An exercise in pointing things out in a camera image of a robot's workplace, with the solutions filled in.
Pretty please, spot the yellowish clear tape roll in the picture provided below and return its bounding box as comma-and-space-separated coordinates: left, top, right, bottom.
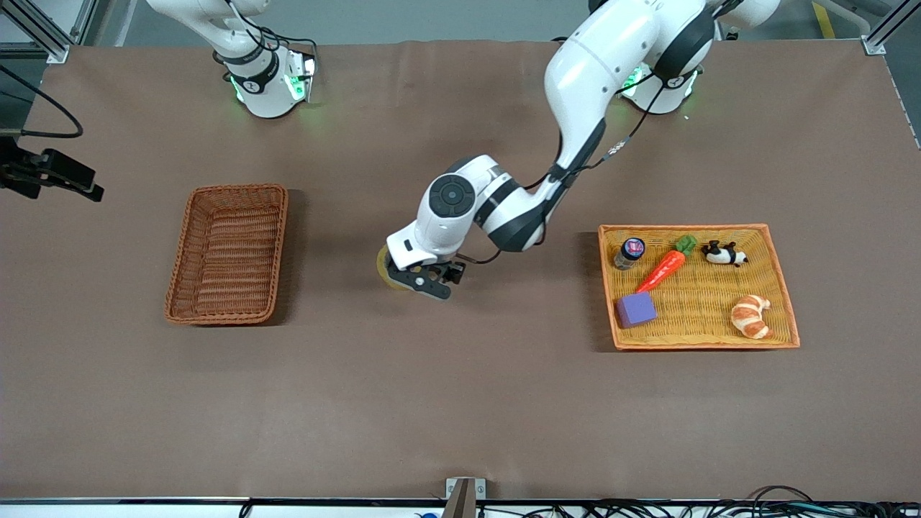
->
375, 244, 417, 293

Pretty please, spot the brown woven wicker basket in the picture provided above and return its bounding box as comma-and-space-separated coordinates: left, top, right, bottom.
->
163, 183, 290, 327

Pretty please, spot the yellow woven tray basket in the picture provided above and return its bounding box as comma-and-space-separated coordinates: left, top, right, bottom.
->
597, 223, 802, 352

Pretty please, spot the brown table cover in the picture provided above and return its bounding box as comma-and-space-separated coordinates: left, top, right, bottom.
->
0, 37, 921, 503

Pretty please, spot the small bottle blue cap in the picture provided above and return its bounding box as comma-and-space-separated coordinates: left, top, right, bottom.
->
613, 237, 647, 272

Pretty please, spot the purple foam cube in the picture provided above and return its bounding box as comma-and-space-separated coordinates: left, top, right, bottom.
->
615, 291, 659, 330

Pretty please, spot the orange toy carrot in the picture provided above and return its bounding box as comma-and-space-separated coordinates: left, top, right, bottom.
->
638, 234, 699, 295

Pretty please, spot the black white panda toy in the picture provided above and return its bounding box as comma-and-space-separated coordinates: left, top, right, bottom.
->
701, 240, 750, 268

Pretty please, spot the toy croissant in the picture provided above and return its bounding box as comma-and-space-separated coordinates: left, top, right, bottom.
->
730, 294, 773, 341

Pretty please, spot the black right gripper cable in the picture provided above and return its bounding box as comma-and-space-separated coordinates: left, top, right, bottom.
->
0, 65, 84, 140

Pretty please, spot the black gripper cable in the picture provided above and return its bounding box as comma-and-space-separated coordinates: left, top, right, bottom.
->
460, 65, 673, 267
0, 65, 84, 140

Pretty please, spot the aluminium frame profile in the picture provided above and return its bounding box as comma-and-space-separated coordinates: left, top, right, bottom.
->
0, 0, 99, 65
862, 0, 921, 55

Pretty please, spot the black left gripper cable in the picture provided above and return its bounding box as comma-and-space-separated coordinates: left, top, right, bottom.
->
460, 65, 673, 267

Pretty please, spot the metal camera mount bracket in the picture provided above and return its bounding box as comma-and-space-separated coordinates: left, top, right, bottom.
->
445, 477, 487, 518

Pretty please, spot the black right base cable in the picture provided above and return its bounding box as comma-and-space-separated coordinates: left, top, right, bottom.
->
224, 0, 319, 73

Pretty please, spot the black cable bundle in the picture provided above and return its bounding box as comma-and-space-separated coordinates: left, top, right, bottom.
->
475, 485, 921, 518

